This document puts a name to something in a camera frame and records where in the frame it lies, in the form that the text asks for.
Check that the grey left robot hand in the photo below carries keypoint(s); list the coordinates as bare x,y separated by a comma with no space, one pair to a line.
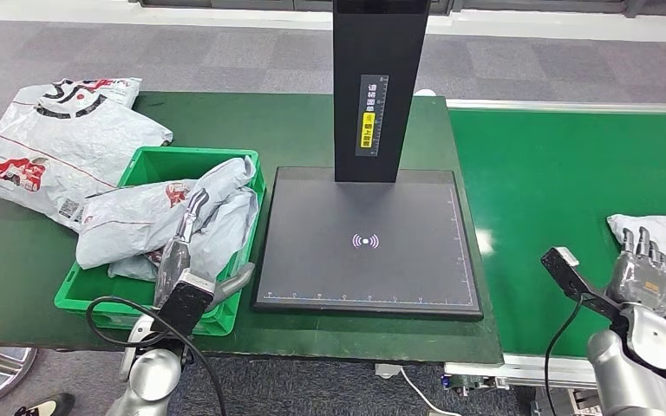
175,264

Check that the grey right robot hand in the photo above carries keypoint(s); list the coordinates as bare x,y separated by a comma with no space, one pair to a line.
640,281

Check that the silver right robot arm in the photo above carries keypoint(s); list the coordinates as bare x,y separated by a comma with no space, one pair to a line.
632,367

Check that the green conveyor belt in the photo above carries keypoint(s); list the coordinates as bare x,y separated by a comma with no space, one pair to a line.
540,183

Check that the black inbound scanner machine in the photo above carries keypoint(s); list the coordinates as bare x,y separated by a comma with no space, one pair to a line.
362,270

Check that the green plastic crate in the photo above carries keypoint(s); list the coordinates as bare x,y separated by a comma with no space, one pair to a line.
166,163

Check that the large white bag red print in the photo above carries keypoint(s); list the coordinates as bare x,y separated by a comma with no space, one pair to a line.
69,149

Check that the person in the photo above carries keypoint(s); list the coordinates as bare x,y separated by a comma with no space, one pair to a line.
46,406

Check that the white bag black face print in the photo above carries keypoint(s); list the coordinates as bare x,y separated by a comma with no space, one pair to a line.
86,93

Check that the black label with yellow mark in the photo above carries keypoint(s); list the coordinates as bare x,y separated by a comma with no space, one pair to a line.
372,97

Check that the small white round object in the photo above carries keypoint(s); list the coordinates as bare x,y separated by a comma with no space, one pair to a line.
425,92

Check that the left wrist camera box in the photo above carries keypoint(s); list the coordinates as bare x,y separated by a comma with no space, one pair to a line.
183,304

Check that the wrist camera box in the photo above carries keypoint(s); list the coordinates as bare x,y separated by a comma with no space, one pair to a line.
568,275
183,304

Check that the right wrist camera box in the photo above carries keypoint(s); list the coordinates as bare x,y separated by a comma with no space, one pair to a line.
568,275

